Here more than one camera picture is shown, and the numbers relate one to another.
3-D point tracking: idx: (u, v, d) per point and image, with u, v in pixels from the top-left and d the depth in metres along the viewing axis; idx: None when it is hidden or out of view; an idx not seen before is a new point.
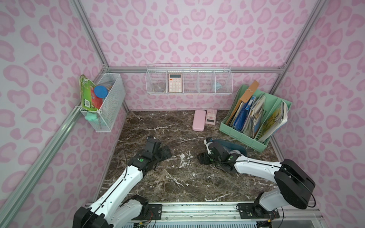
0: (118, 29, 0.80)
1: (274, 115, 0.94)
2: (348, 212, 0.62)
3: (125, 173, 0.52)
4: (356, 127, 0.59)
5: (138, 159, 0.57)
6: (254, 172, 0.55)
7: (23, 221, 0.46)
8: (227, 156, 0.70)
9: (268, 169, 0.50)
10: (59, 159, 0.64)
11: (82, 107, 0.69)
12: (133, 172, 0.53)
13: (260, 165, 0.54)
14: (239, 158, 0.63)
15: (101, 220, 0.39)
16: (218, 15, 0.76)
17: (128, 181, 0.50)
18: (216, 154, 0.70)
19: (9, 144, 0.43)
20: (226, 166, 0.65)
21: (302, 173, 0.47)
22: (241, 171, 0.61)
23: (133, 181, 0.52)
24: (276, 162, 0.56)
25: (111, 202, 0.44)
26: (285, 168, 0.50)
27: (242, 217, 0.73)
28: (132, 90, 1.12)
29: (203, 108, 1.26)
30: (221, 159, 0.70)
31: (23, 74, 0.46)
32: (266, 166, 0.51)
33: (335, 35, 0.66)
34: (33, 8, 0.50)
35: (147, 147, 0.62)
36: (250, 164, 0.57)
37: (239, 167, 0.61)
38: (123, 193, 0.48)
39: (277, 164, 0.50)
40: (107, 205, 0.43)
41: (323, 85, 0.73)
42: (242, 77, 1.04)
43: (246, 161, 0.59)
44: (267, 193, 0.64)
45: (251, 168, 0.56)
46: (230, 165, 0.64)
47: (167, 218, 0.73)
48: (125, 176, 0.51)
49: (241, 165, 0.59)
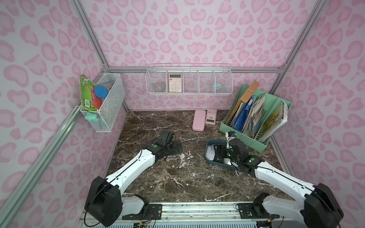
0: (118, 29, 0.80)
1: (274, 115, 0.94)
2: (348, 212, 0.62)
3: (139, 155, 0.55)
4: (356, 127, 0.59)
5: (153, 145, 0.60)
6: (276, 184, 0.52)
7: (23, 221, 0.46)
8: (247, 157, 0.66)
9: (296, 187, 0.46)
10: (59, 159, 0.64)
11: (82, 107, 0.69)
12: (147, 155, 0.55)
13: (287, 180, 0.49)
14: (262, 164, 0.58)
15: (116, 189, 0.42)
16: (218, 15, 0.76)
17: (141, 161, 0.53)
18: (236, 152, 0.65)
19: (9, 144, 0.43)
20: (244, 167, 0.61)
21: (335, 204, 0.43)
22: (261, 178, 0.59)
23: (146, 164, 0.55)
24: (309, 183, 0.46)
25: (125, 177, 0.46)
26: (316, 192, 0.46)
27: (242, 217, 0.73)
28: (132, 90, 1.12)
29: (202, 108, 1.27)
30: (240, 159, 0.64)
31: (23, 75, 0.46)
32: (294, 184, 0.47)
33: (335, 35, 0.66)
34: (33, 8, 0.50)
35: (161, 135, 0.64)
36: (275, 175, 0.52)
37: (259, 174, 0.57)
38: (136, 172, 0.51)
39: (309, 186, 0.45)
40: (121, 180, 0.45)
41: (323, 85, 0.73)
42: (242, 77, 1.04)
43: (271, 170, 0.54)
44: (276, 199, 0.60)
45: (274, 179, 0.52)
46: (250, 167, 0.59)
47: (167, 218, 0.73)
48: (140, 157, 0.54)
49: (263, 173, 0.55)
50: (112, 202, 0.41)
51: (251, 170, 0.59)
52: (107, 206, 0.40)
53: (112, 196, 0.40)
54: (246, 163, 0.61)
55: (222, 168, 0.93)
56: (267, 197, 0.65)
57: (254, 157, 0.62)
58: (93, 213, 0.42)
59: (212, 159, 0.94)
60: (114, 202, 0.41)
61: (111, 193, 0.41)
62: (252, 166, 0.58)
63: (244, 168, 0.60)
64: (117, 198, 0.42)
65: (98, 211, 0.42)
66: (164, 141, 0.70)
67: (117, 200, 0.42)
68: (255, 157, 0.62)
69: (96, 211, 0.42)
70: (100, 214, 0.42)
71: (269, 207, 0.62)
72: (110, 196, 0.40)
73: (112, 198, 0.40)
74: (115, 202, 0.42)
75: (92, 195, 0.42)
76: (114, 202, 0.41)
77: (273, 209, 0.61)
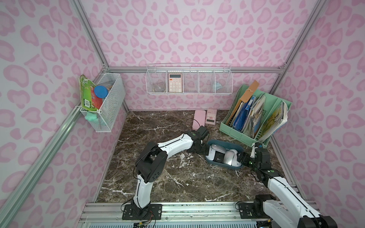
0: (118, 29, 0.80)
1: (274, 115, 0.94)
2: (348, 212, 0.62)
3: (182, 136, 0.65)
4: (355, 127, 0.60)
5: (192, 133, 0.69)
6: (283, 200, 0.52)
7: (23, 221, 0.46)
8: (267, 168, 0.67)
9: (299, 208, 0.46)
10: (59, 159, 0.64)
11: (82, 107, 0.69)
12: (188, 137, 0.65)
13: (293, 198, 0.49)
14: (279, 177, 0.58)
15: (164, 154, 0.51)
16: (218, 15, 0.76)
17: (183, 142, 0.62)
18: (258, 159, 0.68)
19: (9, 144, 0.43)
20: (260, 174, 0.63)
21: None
22: (272, 190, 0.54)
23: (185, 145, 0.65)
24: (317, 211, 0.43)
25: (171, 147, 0.56)
26: (321, 223, 0.43)
27: (242, 216, 0.73)
28: (132, 90, 1.12)
29: (202, 108, 1.27)
30: (260, 166, 0.68)
31: (23, 74, 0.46)
32: (299, 204, 0.47)
33: (335, 35, 0.66)
34: (33, 8, 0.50)
35: (198, 129, 0.75)
36: (285, 191, 0.52)
37: (272, 185, 0.58)
38: (177, 148, 0.61)
39: (314, 212, 0.44)
40: (168, 149, 0.55)
41: (323, 85, 0.73)
42: (242, 77, 1.04)
43: (283, 185, 0.55)
44: (280, 207, 0.59)
45: (283, 194, 0.53)
46: (265, 175, 0.61)
47: (167, 218, 0.73)
48: (182, 137, 0.63)
49: (275, 184, 0.56)
50: (160, 164, 0.52)
51: (265, 179, 0.62)
52: (154, 165, 0.51)
53: (161, 158, 0.50)
54: (264, 171, 0.63)
55: (222, 168, 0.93)
56: (272, 201, 0.64)
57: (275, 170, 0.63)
58: (140, 167, 0.53)
59: (213, 159, 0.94)
60: (161, 164, 0.52)
61: (161, 156, 0.50)
62: (268, 176, 0.60)
63: (259, 175, 0.64)
64: (163, 162, 0.53)
65: (145, 167, 0.52)
66: (200, 134, 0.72)
67: (162, 164, 0.53)
68: (275, 170, 0.63)
69: (143, 167, 0.52)
70: (147, 170, 0.52)
71: (270, 212, 0.61)
72: (160, 158, 0.50)
73: (161, 160, 0.51)
74: (161, 165, 0.53)
75: (144, 154, 0.53)
76: (160, 165, 0.52)
77: (272, 213, 0.60)
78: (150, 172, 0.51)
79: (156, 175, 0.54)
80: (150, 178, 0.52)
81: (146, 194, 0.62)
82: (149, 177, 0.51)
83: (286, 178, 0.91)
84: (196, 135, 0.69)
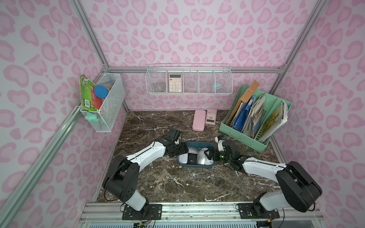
0: (118, 30, 0.80)
1: (274, 115, 0.94)
2: (348, 213, 0.62)
3: (153, 144, 0.61)
4: (355, 127, 0.60)
5: (163, 139, 0.67)
6: (262, 173, 0.57)
7: (23, 221, 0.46)
8: (238, 157, 0.72)
9: (272, 168, 0.52)
10: (59, 159, 0.64)
11: (82, 107, 0.69)
12: (159, 144, 0.62)
13: (265, 165, 0.55)
14: (249, 158, 0.65)
15: (135, 166, 0.46)
16: (218, 15, 0.76)
17: (155, 149, 0.59)
18: (228, 152, 0.72)
19: (9, 144, 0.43)
20: (235, 165, 0.68)
21: (308, 177, 0.46)
22: (251, 171, 0.62)
23: (158, 151, 0.61)
24: (282, 163, 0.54)
25: (142, 159, 0.51)
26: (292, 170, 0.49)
27: (242, 217, 0.73)
28: (132, 90, 1.12)
29: (202, 108, 1.27)
30: (232, 158, 0.71)
31: (23, 75, 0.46)
32: (271, 166, 0.53)
33: (335, 35, 0.66)
34: (33, 8, 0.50)
35: (169, 132, 0.72)
36: (256, 163, 0.59)
37: (247, 167, 0.63)
38: (150, 157, 0.56)
39: (282, 165, 0.51)
40: (139, 160, 0.50)
41: (323, 85, 0.73)
42: (242, 77, 1.04)
43: (254, 161, 0.61)
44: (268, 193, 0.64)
45: (257, 167, 0.57)
46: (240, 165, 0.66)
47: (167, 218, 0.73)
48: (153, 145, 0.60)
49: (249, 165, 0.61)
50: (132, 177, 0.46)
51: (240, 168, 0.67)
52: (126, 180, 0.45)
53: (133, 171, 0.45)
54: (236, 161, 0.68)
55: (222, 168, 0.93)
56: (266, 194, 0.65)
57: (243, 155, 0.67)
58: (111, 188, 0.46)
59: (186, 162, 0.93)
60: (133, 176, 0.46)
61: (132, 168, 0.45)
62: (241, 163, 0.65)
63: (235, 166, 0.67)
64: (135, 175, 0.47)
65: (116, 186, 0.46)
66: (171, 138, 0.71)
67: (135, 176, 0.47)
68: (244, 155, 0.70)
69: (114, 186, 0.46)
70: (119, 189, 0.45)
71: (270, 206, 0.61)
72: (131, 171, 0.45)
73: (133, 173, 0.45)
74: (133, 179, 0.46)
75: (112, 172, 0.47)
76: (133, 177, 0.46)
77: (270, 202, 0.60)
78: (122, 190, 0.45)
79: (129, 192, 0.47)
80: (124, 197, 0.45)
81: (137, 198, 0.60)
82: (122, 196, 0.44)
83: None
84: (168, 140, 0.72)
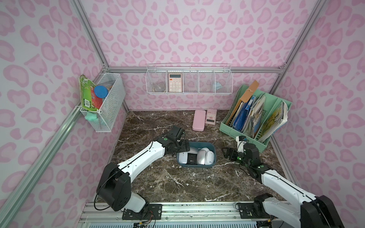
0: (118, 30, 0.80)
1: (274, 115, 0.94)
2: (348, 212, 0.62)
3: (150, 146, 0.56)
4: (355, 127, 0.60)
5: (163, 137, 0.61)
6: (281, 192, 0.53)
7: (23, 221, 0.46)
8: (257, 164, 0.68)
9: (296, 195, 0.47)
10: (59, 159, 0.64)
11: (82, 107, 0.69)
12: (158, 146, 0.57)
13: (290, 187, 0.50)
14: (270, 171, 0.60)
15: (126, 177, 0.43)
16: (218, 15, 0.76)
17: (151, 152, 0.54)
18: (248, 156, 0.68)
19: (9, 144, 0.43)
20: (253, 172, 0.64)
21: (337, 219, 0.41)
22: (267, 185, 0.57)
23: (155, 155, 0.56)
24: (311, 193, 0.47)
25: (135, 166, 0.48)
26: (318, 204, 0.45)
27: (242, 216, 0.73)
28: (132, 90, 1.12)
29: (202, 108, 1.27)
30: (251, 163, 0.67)
31: (23, 75, 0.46)
32: (295, 191, 0.48)
33: (335, 35, 0.66)
34: (32, 8, 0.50)
35: (172, 130, 0.66)
36: (279, 181, 0.54)
37: (265, 180, 0.59)
38: (146, 162, 0.53)
39: (310, 195, 0.45)
40: (132, 168, 0.46)
41: (323, 84, 0.73)
42: (242, 77, 1.04)
43: (276, 177, 0.56)
44: (277, 201, 0.60)
45: (278, 186, 0.54)
46: (257, 173, 0.62)
47: (167, 218, 0.73)
48: (150, 148, 0.55)
49: (269, 178, 0.57)
50: (122, 189, 0.43)
51: (257, 176, 0.63)
52: (117, 191, 0.42)
53: (122, 183, 0.42)
54: (255, 168, 0.63)
55: (223, 168, 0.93)
56: (269, 198, 0.65)
57: (264, 164, 0.65)
58: (104, 195, 0.44)
59: (186, 163, 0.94)
60: (124, 187, 0.43)
61: (122, 179, 0.42)
62: (259, 172, 0.61)
63: (252, 173, 0.64)
64: (126, 185, 0.43)
65: (108, 195, 0.44)
66: (174, 136, 0.65)
67: (126, 187, 0.44)
68: (264, 164, 0.65)
69: (107, 196, 0.44)
70: (111, 198, 0.44)
71: (271, 212, 0.62)
72: (120, 183, 0.42)
73: (122, 185, 0.42)
74: (123, 190, 0.43)
75: (104, 180, 0.44)
76: (123, 189, 0.43)
77: (272, 210, 0.61)
78: (114, 201, 0.43)
79: (123, 201, 0.46)
80: (116, 206, 0.43)
81: (134, 202, 0.58)
82: (115, 205, 0.43)
83: (286, 178, 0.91)
84: (169, 138, 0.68)
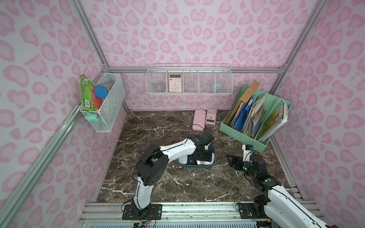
0: (118, 30, 0.80)
1: (274, 115, 0.94)
2: (348, 213, 0.62)
3: (185, 140, 0.64)
4: (355, 127, 0.60)
5: (196, 138, 0.68)
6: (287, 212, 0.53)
7: (23, 221, 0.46)
8: (263, 177, 0.66)
9: (306, 221, 0.46)
10: (59, 159, 0.64)
11: (82, 107, 0.69)
12: (191, 143, 0.64)
13: (298, 209, 0.49)
14: (278, 187, 0.58)
15: (164, 158, 0.50)
16: (218, 15, 0.76)
17: (186, 146, 0.61)
18: (254, 168, 0.66)
19: (9, 144, 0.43)
20: (259, 185, 0.62)
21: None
22: (273, 201, 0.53)
23: (187, 150, 0.63)
24: (321, 220, 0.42)
25: (173, 152, 0.55)
26: None
27: (242, 216, 0.73)
28: (132, 90, 1.12)
29: (202, 109, 1.25)
30: (256, 175, 0.67)
31: (23, 75, 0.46)
32: (304, 216, 0.47)
33: (335, 35, 0.66)
34: (33, 8, 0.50)
35: (202, 134, 0.74)
36: (287, 202, 0.52)
37: (272, 196, 0.58)
38: (180, 154, 0.61)
39: (321, 223, 0.44)
40: (170, 153, 0.54)
41: (323, 84, 0.73)
42: (242, 77, 1.04)
43: (284, 195, 0.54)
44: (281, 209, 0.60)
45: (285, 206, 0.53)
46: (264, 186, 0.61)
47: (167, 218, 0.73)
48: (185, 142, 0.62)
49: (276, 195, 0.56)
50: (160, 168, 0.50)
51: (264, 190, 0.61)
52: (155, 168, 0.49)
53: (162, 162, 0.49)
54: (261, 182, 0.62)
55: (223, 168, 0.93)
56: (273, 203, 0.64)
57: (272, 177, 0.63)
58: (140, 170, 0.52)
59: (186, 163, 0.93)
60: (162, 167, 0.51)
61: (162, 160, 0.49)
62: (266, 187, 0.59)
63: (258, 186, 0.62)
64: (163, 166, 0.51)
65: (145, 171, 0.51)
66: (204, 140, 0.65)
67: (163, 168, 0.52)
68: (272, 178, 0.62)
69: (144, 170, 0.51)
70: (147, 173, 0.51)
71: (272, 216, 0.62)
72: (160, 162, 0.49)
73: (162, 164, 0.49)
74: (161, 169, 0.52)
75: (146, 156, 0.52)
76: (161, 168, 0.51)
77: (273, 216, 0.61)
78: (150, 175, 0.50)
79: (155, 179, 0.53)
80: (149, 182, 0.51)
81: (146, 194, 0.62)
82: (149, 181, 0.50)
83: (286, 178, 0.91)
84: (200, 140, 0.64)
